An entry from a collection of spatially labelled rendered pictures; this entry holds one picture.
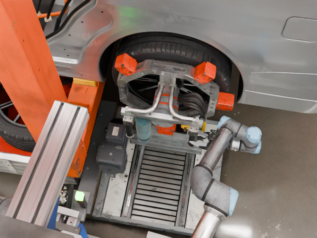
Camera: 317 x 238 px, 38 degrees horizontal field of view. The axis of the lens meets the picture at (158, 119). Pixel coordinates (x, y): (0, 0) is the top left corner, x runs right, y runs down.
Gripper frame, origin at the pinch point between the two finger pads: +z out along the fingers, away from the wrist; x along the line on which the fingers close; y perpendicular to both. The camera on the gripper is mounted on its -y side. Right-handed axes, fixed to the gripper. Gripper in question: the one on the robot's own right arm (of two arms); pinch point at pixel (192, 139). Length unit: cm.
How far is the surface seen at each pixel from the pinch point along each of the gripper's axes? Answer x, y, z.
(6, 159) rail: 11, -45, 111
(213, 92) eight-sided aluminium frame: -20.5, 16.1, -7.6
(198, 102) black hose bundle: -11.0, 20.4, -0.5
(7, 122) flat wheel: -8, -33, 113
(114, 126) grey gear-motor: -19, -40, 49
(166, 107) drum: -11.4, 8.9, 15.8
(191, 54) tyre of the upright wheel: -29.8, 33.4, 6.6
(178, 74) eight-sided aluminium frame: -20.4, 28.3, 11.4
